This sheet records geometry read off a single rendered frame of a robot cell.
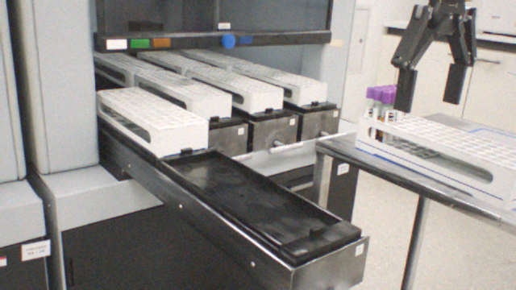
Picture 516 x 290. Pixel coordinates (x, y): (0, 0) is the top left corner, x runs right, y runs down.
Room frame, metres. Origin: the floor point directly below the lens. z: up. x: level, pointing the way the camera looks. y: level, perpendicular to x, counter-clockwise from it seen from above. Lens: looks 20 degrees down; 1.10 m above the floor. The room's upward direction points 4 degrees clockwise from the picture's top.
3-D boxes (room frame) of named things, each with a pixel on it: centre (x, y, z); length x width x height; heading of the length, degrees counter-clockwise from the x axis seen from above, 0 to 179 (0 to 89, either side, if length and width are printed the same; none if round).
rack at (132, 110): (0.86, 0.22, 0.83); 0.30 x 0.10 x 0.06; 40
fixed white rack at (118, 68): (1.31, 0.40, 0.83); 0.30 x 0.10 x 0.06; 40
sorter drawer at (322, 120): (1.36, 0.05, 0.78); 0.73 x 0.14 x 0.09; 40
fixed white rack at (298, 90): (1.26, -0.04, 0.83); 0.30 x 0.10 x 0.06; 40
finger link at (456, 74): (0.81, -0.34, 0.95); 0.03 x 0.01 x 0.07; 36
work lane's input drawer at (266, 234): (0.72, 0.11, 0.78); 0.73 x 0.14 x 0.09; 40
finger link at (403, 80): (0.72, -0.22, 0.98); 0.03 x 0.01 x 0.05; 126
